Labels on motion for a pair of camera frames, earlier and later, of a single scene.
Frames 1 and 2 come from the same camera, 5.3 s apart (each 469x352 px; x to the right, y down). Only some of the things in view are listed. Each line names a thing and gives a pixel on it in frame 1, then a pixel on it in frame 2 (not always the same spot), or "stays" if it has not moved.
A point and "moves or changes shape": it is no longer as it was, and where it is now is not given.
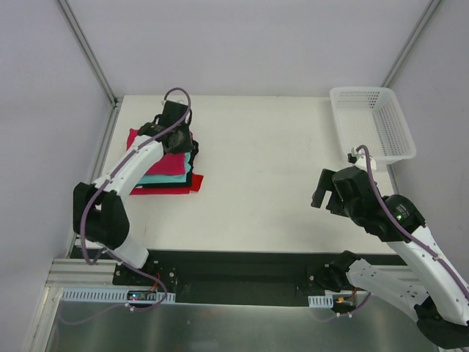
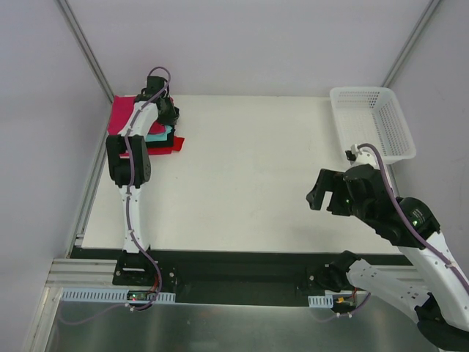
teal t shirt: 163,179 moves or changes shape
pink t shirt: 171,163 → 121,109
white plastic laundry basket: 371,116 stays
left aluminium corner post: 89,51 stays
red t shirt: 197,180 moves or changes shape
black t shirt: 188,183 moves or changes shape
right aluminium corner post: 420,28 stays
